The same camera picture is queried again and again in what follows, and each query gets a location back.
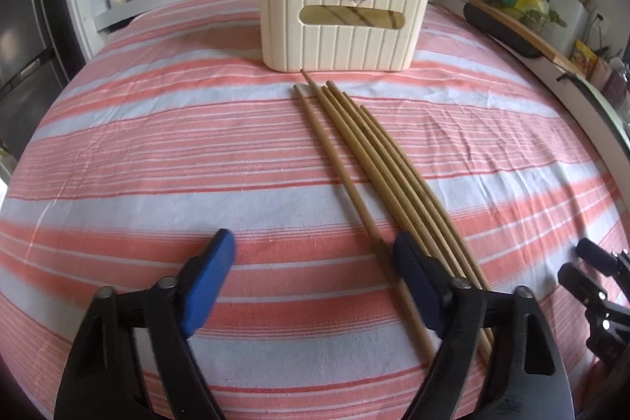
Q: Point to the white knife block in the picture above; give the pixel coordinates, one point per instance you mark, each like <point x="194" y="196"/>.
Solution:
<point x="566" y="16"/>

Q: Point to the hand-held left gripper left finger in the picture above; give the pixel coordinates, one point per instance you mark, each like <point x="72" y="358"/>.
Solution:
<point x="209" y="282"/>

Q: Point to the wooden cutting board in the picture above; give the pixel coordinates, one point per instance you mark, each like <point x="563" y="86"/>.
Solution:
<point x="561" y="58"/>

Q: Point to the cream ribbed utensil holder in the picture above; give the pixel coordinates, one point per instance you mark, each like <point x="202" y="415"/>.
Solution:
<point x="295" y="51"/>

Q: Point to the pink striped tablecloth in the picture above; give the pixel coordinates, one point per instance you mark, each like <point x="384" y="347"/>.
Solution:
<point x="147" y="154"/>

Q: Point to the grey refrigerator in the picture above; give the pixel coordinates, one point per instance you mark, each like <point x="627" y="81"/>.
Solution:
<point x="24" y="31"/>

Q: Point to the yellow-green plastic bag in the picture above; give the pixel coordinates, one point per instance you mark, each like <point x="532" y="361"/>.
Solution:
<point x="526" y="2"/>

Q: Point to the pink cup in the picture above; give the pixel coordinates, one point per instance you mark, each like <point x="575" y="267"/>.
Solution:
<point x="601" y="73"/>

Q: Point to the wooden chopstick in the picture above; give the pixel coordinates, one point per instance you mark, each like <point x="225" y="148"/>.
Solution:
<point x="338" y="129"/>
<point x="408" y="179"/>
<point x="343" y="179"/>

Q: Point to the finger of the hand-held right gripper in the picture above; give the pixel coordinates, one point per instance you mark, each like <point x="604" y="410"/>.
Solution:
<point x="581" y="284"/>
<point x="595" y="252"/>

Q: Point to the bundle of wooden chopsticks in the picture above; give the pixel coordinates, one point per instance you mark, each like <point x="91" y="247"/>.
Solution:
<point x="366" y="154"/>
<point x="378" y="154"/>

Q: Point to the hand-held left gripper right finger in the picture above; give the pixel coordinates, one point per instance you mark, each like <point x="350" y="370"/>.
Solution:
<point x="418" y="287"/>

